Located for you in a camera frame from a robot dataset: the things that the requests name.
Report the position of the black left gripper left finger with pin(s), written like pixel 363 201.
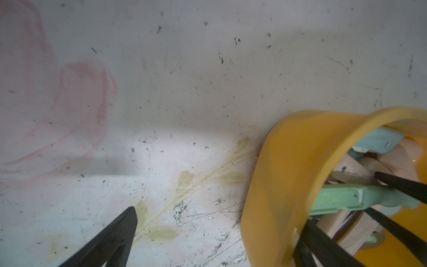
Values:
pixel 111 247

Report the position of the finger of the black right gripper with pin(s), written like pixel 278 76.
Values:
pixel 416 245
pixel 416 190

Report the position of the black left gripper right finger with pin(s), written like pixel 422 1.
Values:
pixel 315 244

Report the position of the green folding fruit knife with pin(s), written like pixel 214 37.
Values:
pixel 354 197

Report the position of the yellow plastic storage tray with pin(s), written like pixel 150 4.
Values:
pixel 296 158

